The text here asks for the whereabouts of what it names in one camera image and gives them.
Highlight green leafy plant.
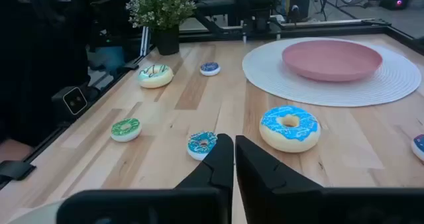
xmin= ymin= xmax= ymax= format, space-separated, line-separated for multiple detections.
xmin=125 ymin=0 xmax=197 ymax=31

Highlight small dark blue donut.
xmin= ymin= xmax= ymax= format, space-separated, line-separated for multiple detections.
xmin=199 ymin=62 xmax=221 ymax=77
xmin=410 ymin=133 xmax=424 ymax=162

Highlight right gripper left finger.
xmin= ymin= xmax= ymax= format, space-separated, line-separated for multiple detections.
xmin=56 ymin=133 xmax=235 ymax=224

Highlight black clamp bracket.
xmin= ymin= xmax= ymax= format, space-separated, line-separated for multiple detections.
xmin=0 ymin=160 xmax=36 ymax=182

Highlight small teal sprinkle donut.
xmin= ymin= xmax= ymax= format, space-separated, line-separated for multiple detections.
xmin=187 ymin=131 xmax=219 ymax=161

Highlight large blue iced donut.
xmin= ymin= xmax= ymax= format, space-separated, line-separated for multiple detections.
xmin=258 ymin=105 xmax=321 ymax=154

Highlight pink round plate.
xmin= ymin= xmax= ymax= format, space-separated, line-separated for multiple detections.
xmin=282 ymin=40 xmax=384 ymax=83

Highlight small green iced donut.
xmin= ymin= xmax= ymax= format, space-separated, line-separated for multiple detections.
xmin=110 ymin=117 xmax=142 ymax=142

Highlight black plant pot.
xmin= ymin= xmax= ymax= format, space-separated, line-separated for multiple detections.
xmin=154 ymin=25 xmax=180 ymax=56

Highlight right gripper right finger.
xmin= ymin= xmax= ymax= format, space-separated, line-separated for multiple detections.
xmin=235 ymin=135 xmax=424 ymax=224

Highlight black table-level camera box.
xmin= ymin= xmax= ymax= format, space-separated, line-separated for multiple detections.
xmin=51 ymin=85 xmax=89 ymax=121

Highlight large mint striped donut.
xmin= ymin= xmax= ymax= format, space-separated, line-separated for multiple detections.
xmin=137 ymin=64 xmax=174 ymax=89

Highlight white round placemat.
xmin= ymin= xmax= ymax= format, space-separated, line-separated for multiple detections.
xmin=241 ymin=36 xmax=423 ymax=107

